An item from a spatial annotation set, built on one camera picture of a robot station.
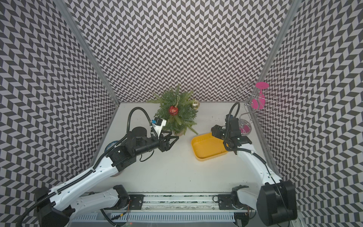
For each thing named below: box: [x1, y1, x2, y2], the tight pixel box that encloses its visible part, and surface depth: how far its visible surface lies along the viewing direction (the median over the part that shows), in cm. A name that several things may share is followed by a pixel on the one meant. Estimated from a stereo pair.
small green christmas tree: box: [146, 83, 199, 137], surface depth 81 cm
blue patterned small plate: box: [104, 140, 119, 153], surface depth 89 cm
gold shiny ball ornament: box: [191, 99, 200, 110], surface depth 79 cm
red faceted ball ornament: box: [168, 105, 179, 116], surface depth 73 cm
